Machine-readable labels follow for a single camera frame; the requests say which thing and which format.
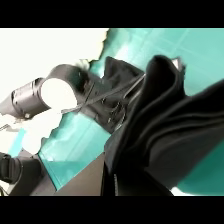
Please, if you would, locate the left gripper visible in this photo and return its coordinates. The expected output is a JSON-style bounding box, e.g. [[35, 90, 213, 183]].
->
[[87, 56, 146, 135]]

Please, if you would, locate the black garment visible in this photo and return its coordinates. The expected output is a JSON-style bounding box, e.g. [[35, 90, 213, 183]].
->
[[103, 54, 224, 197]]

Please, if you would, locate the black cable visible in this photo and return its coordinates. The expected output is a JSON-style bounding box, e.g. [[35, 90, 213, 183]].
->
[[61, 73, 148, 115]]

